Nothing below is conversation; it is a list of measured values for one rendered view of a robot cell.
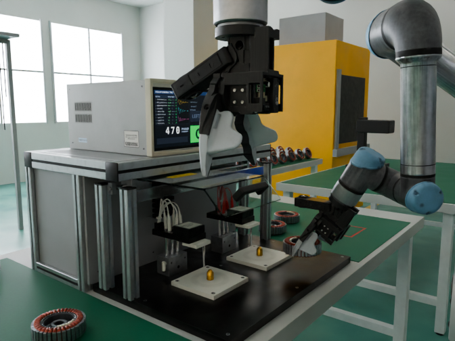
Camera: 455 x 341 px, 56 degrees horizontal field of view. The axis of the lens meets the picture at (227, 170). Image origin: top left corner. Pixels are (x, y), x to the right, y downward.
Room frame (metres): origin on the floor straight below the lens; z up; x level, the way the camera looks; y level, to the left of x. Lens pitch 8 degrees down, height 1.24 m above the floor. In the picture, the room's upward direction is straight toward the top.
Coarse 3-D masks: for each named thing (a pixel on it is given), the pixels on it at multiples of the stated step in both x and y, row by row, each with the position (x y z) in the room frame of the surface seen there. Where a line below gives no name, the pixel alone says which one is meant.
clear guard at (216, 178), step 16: (160, 176) 1.11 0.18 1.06; (192, 176) 1.11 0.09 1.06; (208, 176) 1.11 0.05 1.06; (224, 176) 1.11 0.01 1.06; (240, 176) 1.11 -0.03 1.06; (256, 176) 1.11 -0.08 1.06; (208, 192) 0.93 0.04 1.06; (224, 192) 0.97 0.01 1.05; (272, 192) 1.09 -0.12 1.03; (224, 208) 0.92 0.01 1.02; (240, 208) 0.96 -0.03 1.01
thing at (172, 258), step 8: (160, 256) 1.17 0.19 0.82; (168, 256) 1.16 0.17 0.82; (176, 256) 1.17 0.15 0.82; (184, 256) 1.20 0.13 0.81; (160, 264) 1.17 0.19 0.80; (168, 264) 1.15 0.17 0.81; (176, 264) 1.17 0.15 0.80; (184, 264) 1.20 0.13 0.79; (160, 272) 1.17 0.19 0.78; (168, 272) 1.15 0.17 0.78; (176, 272) 1.17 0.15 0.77
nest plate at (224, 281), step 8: (192, 272) 1.15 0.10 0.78; (200, 272) 1.15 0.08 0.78; (216, 272) 1.15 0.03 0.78; (224, 272) 1.15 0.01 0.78; (176, 280) 1.10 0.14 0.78; (184, 280) 1.10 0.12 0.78; (192, 280) 1.10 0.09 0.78; (200, 280) 1.10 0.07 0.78; (208, 280) 1.10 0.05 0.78; (216, 280) 1.10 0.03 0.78; (224, 280) 1.10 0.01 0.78; (232, 280) 1.10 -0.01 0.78; (240, 280) 1.10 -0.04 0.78; (184, 288) 1.06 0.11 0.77; (192, 288) 1.04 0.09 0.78; (200, 288) 1.04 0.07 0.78; (208, 288) 1.04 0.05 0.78; (216, 288) 1.04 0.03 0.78; (224, 288) 1.04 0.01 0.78; (232, 288) 1.06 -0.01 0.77; (208, 296) 1.01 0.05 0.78; (216, 296) 1.01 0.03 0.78
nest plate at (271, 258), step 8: (248, 248) 1.36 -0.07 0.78; (256, 248) 1.36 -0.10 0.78; (264, 248) 1.36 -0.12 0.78; (232, 256) 1.28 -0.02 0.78; (240, 256) 1.28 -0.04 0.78; (248, 256) 1.28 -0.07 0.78; (256, 256) 1.28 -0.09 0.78; (264, 256) 1.28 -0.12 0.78; (272, 256) 1.28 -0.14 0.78; (280, 256) 1.28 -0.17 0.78; (288, 256) 1.29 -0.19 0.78; (248, 264) 1.23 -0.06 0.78; (256, 264) 1.22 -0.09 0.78; (264, 264) 1.22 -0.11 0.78; (272, 264) 1.22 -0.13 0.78
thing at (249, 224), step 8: (208, 216) 1.38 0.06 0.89; (216, 216) 1.36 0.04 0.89; (232, 216) 1.32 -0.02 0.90; (240, 216) 1.30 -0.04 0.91; (248, 216) 1.33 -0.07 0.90; (224, 224) 1.38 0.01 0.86; (240, 224) 1.30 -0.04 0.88; (248, 224) 1.30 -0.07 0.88; (256, 224) 1.32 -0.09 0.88; (224, 232) 1.38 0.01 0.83
